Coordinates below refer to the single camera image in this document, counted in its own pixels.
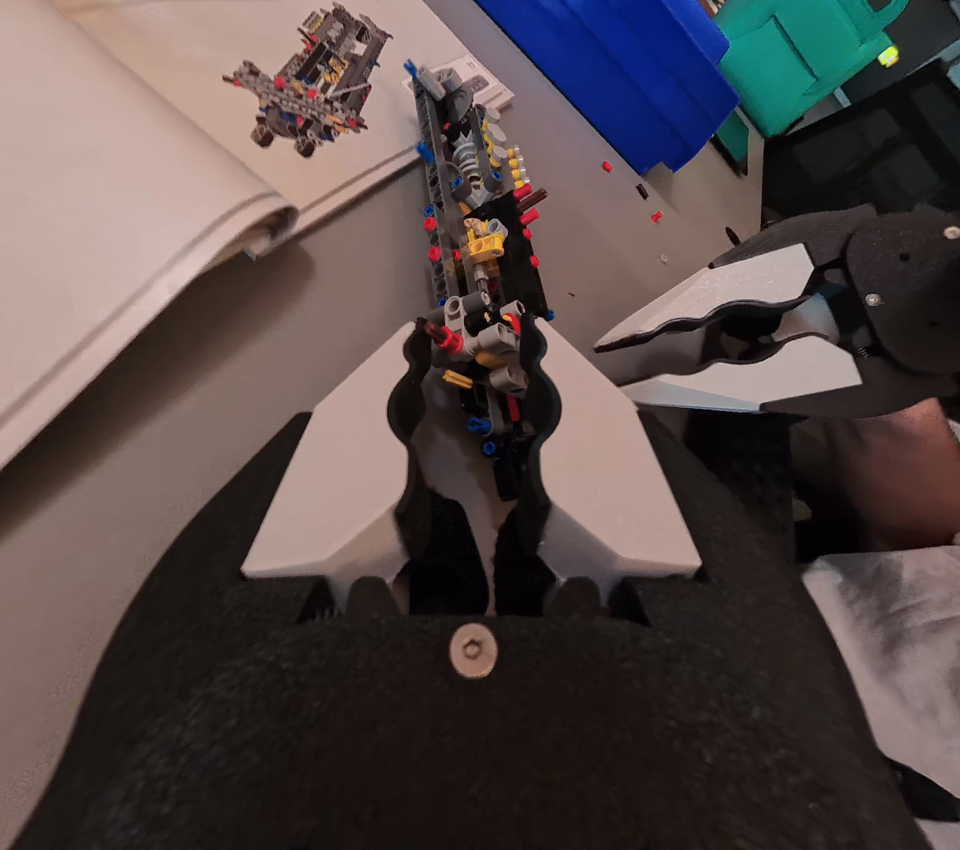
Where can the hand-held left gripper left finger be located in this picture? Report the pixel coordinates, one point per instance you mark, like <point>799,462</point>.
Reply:
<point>322,490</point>

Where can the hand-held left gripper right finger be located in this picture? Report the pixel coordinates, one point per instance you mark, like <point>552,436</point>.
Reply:
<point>615,490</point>

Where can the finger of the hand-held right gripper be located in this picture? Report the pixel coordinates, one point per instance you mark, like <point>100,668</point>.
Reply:
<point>787,378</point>
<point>735,280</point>

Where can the short grey lego beam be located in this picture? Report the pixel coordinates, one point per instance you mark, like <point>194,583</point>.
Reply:
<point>510,379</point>

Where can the yellow lego connector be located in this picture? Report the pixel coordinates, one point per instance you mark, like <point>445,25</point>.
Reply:
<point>489,359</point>

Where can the long grey lego beam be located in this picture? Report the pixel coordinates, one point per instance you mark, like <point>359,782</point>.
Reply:
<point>499,338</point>

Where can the lego chassis model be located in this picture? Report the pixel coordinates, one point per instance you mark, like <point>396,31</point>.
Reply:
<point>517,250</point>

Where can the black mesh office chair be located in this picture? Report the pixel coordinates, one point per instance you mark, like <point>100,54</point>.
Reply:
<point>862,138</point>

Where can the teal bag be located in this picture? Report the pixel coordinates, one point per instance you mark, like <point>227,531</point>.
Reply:
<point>795,40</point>

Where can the person's white shirt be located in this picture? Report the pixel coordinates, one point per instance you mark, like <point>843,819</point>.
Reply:
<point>885,625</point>

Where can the blue plastic bin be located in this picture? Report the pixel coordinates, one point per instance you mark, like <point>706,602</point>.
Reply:
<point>585,25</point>

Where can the open instruction booklet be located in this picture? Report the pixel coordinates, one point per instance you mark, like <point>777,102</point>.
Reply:
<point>112,153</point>

